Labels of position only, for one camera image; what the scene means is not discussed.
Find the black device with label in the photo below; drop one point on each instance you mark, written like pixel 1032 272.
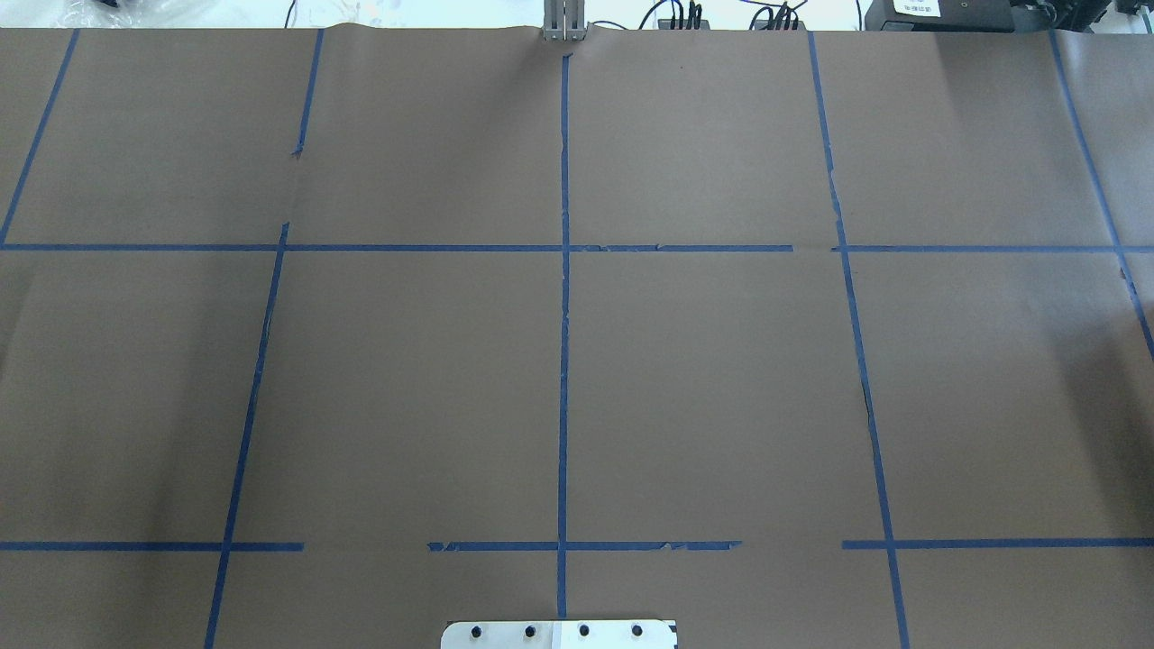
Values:
pixel 964 16

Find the aluminium frame post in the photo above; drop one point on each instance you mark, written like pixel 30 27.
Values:
pixel 564 20

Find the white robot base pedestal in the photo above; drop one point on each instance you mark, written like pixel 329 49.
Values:
pixel 591 633

